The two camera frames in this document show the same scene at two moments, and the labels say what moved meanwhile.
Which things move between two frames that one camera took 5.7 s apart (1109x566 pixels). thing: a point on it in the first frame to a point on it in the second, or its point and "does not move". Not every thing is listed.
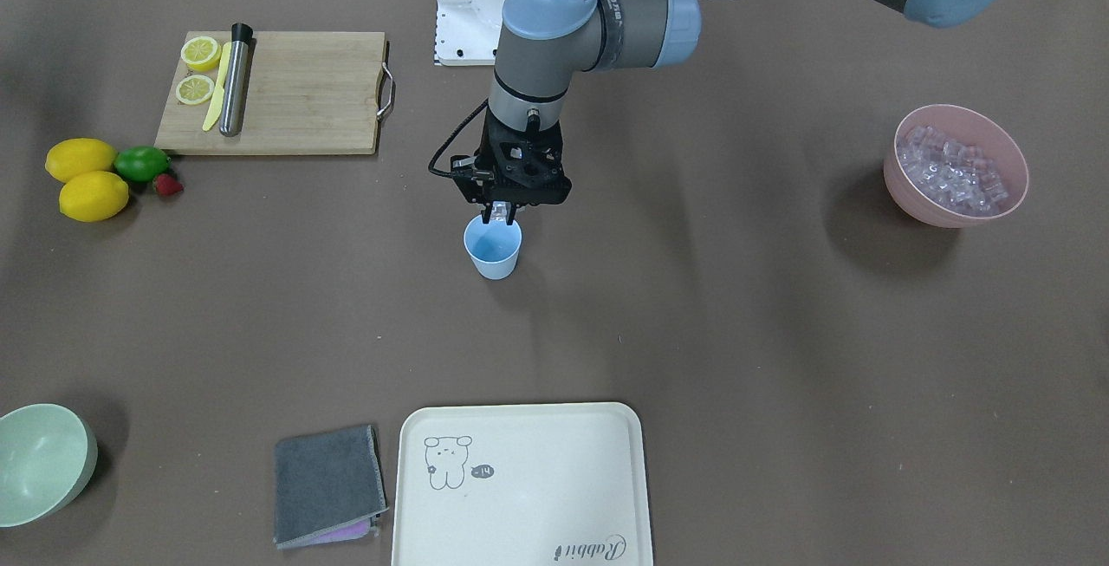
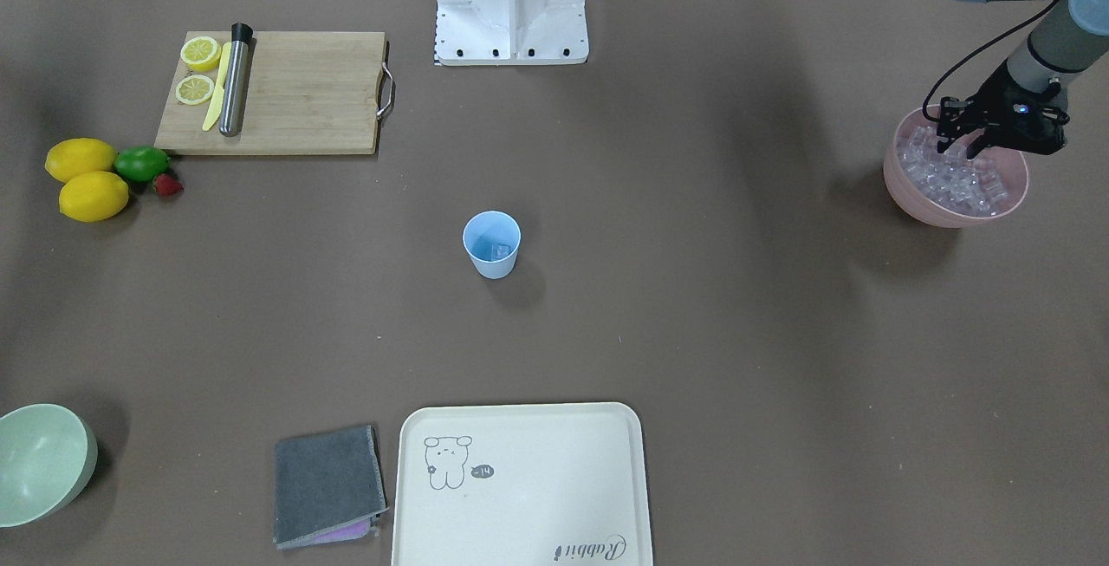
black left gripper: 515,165 to 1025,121
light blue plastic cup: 493,247 does not move
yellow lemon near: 94,196 does not move
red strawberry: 166,185 does not move
